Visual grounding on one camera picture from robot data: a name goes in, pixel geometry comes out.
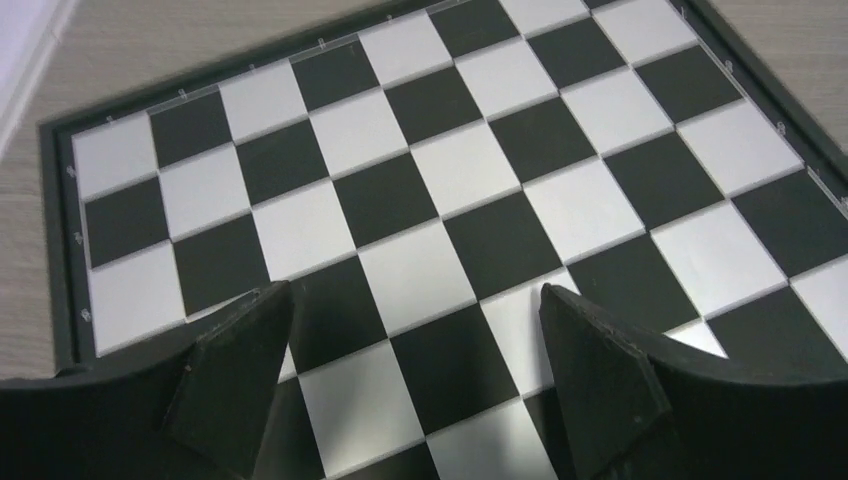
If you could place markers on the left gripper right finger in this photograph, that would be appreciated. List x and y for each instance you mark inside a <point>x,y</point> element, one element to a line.
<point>640,405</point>

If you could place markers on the black white chessboard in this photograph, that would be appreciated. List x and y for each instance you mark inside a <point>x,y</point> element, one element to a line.
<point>418,174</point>

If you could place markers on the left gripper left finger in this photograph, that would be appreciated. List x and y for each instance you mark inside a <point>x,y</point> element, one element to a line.
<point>189,403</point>

